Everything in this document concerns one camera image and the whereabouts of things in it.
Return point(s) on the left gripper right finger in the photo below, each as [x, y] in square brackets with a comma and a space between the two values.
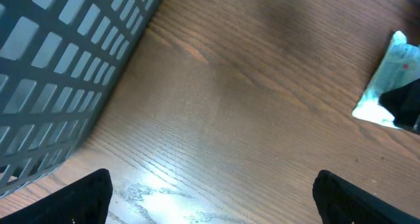
[339, 201]

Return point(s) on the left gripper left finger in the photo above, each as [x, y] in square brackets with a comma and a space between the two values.
[84, 201]

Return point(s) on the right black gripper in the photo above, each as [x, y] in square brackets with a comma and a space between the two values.
[403, 104]

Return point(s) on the teal wet wipes pack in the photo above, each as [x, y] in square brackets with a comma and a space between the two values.
[399, 67]

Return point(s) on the grey plastic mesh basket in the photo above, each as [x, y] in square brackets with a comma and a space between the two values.
[59, 62]

